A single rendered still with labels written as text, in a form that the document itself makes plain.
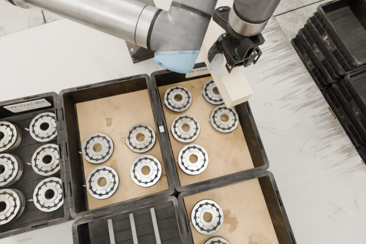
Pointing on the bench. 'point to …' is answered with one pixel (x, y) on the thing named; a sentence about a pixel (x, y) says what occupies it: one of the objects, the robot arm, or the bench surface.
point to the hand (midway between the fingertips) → (221, 61)
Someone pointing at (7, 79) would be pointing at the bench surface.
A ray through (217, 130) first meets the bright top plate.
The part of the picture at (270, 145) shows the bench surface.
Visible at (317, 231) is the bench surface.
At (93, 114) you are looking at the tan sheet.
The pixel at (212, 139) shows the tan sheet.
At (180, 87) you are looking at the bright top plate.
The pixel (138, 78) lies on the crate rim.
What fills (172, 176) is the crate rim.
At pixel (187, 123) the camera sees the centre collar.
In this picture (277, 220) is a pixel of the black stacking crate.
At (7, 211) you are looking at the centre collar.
